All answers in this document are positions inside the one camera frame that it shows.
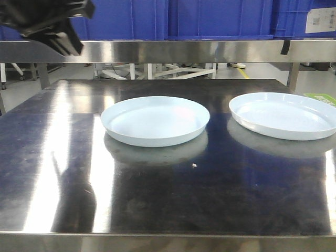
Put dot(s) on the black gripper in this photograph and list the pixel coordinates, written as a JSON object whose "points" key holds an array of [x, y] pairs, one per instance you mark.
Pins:
{"points": [[47, 22]]}

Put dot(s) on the light blue plate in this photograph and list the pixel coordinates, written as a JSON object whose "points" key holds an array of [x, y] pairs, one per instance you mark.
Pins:
{"points": [[284, 116], [155, 121]]}

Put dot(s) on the blue bin upper left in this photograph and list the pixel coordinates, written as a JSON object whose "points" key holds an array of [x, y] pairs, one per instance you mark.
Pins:
{"points": [[144, 20]]}

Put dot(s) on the blue bin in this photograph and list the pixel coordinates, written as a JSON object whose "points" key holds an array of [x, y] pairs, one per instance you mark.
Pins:
{"points": [[288, 20], [219, 20], [144, 20]]}

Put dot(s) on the blue bin upper middle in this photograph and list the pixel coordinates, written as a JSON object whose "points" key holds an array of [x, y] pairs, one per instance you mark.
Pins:
{"points": [[219, 20]]}

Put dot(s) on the blue bin upper right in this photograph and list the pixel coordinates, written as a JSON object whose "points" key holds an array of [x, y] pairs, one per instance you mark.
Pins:
{"points": [[288, 20]]}

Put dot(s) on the white label on bin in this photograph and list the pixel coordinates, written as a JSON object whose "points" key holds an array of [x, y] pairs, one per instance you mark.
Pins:
{"points": [[320, 20]]}

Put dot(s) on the green floor marking sign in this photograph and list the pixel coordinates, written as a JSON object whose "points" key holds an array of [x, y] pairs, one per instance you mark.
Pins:
{"points": [[326, 98]]}

